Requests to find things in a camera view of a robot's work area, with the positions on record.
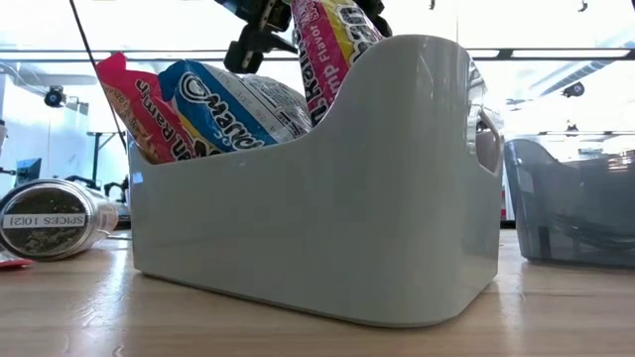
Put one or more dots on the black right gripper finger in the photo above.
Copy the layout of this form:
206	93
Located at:
374	15

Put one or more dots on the shrimp ramen packet green edge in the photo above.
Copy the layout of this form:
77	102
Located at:
327	49

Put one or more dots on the blue ramen packet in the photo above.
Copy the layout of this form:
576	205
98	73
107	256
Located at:
223	109

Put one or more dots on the red ramen packet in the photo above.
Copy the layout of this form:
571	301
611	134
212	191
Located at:
139	114

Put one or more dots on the light grey plastic bin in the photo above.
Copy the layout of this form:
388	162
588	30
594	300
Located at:
322	223

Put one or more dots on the gold label spice jar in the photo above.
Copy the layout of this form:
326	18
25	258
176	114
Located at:
49	220

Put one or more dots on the dark grey plastic bin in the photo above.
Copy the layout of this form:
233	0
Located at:
570	208

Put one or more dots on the blue table leg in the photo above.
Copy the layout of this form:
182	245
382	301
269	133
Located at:
96	158

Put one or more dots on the black ceiling spotlight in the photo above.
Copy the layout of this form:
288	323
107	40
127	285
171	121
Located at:
574	90
53	96
571	129

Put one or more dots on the blue monitor screen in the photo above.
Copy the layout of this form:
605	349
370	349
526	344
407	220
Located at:
29	171

